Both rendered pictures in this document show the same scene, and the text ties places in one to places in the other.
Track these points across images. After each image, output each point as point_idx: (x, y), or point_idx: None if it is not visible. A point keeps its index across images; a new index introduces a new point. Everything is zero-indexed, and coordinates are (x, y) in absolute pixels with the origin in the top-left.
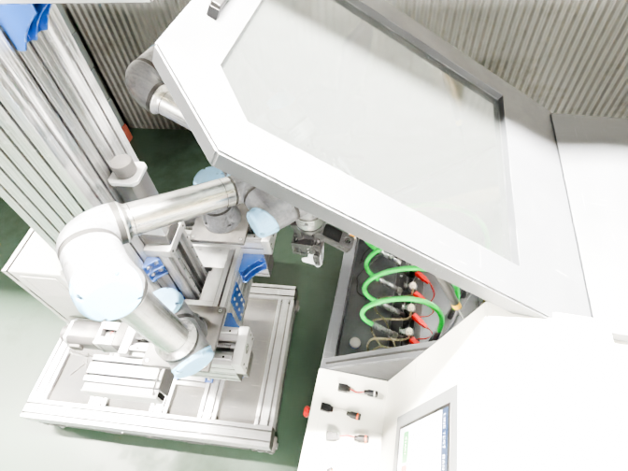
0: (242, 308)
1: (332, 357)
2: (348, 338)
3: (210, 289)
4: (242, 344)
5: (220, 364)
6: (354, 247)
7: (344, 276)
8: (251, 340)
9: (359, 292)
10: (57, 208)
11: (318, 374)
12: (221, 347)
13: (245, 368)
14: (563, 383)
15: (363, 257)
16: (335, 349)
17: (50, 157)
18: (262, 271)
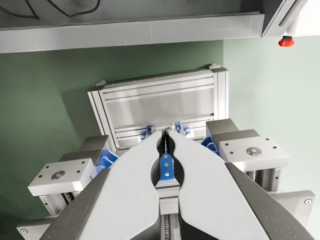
0: None
1: (275, 15)
2: (183, 5)
3: (171, 209)
4: (258, 162)
5: (281, 174)
6: (9, 31)
7: (86, 36)
8: (229, 144)
9: (94, 5)
10: None
11: (305, 35)
12: (255, 179)
13: (270, 140)
14: None
15: (22, 12)
16: (244, 14)
17: None
18: (108, 147)
